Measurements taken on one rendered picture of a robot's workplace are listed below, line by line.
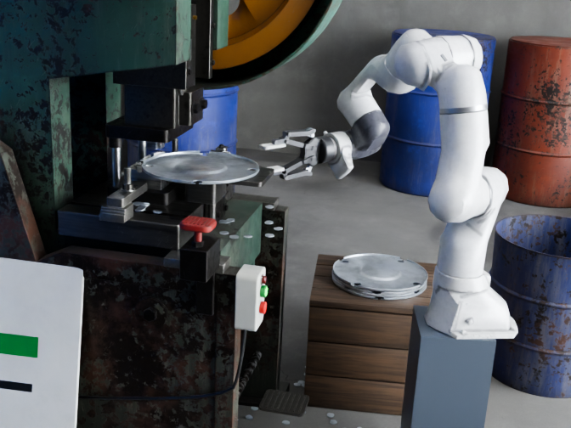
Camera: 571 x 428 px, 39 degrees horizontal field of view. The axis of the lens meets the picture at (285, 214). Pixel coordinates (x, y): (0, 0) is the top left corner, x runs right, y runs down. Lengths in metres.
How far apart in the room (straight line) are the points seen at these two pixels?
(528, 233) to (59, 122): 1.66
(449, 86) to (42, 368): 1.15
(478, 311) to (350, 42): 3.44
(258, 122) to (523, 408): 3.28
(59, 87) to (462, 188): 0.95
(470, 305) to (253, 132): 3.65
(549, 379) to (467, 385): 0.70
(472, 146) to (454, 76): 0.16
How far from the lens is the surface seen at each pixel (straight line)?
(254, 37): 2.29
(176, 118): 1.96
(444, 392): 2.06
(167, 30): 1.80
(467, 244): 1.95
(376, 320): 2.38
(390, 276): 2.48
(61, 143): 2.00
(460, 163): 1.88
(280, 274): 2.31
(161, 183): 2.01
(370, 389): 2.48
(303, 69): 5.32
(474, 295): 2.00
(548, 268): 2.57
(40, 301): 2.00
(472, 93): 1.89
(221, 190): 2.04
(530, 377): 2.73
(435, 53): 1.94
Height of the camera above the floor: 1.32
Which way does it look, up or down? 18 degrees down
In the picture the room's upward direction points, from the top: 3 degrees clockwise
